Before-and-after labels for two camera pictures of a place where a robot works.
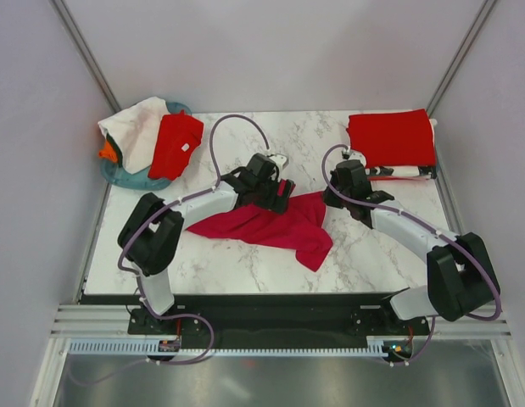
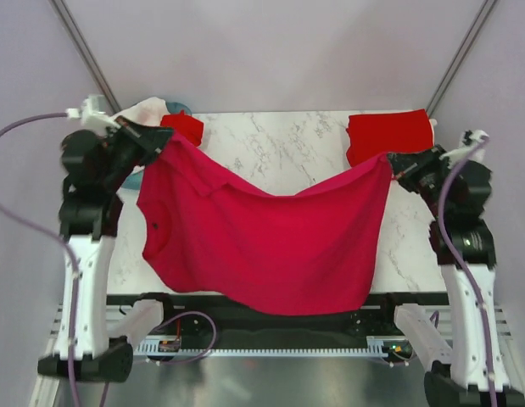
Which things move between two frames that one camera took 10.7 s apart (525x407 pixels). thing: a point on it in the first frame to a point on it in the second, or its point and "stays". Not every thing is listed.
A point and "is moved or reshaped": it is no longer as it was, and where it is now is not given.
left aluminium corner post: [69, 23] stays
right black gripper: [330, 201] to [407, 165]
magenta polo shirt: [299, 228] is moved or reshaped
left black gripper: [276, 203] to [149, 139]
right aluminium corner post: [483, 14] stays
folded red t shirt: [397, 139] stays
